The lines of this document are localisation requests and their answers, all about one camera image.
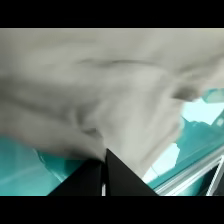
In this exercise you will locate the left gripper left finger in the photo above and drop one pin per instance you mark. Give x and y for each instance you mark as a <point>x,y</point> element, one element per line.
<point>86,181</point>

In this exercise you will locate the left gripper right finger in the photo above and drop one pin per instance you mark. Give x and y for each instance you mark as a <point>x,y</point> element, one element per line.
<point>123,180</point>

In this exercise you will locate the beige garment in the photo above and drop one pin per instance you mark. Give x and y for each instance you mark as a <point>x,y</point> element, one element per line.
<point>100,93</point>

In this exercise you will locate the silver frame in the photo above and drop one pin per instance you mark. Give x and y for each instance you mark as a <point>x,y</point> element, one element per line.
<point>196,178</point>

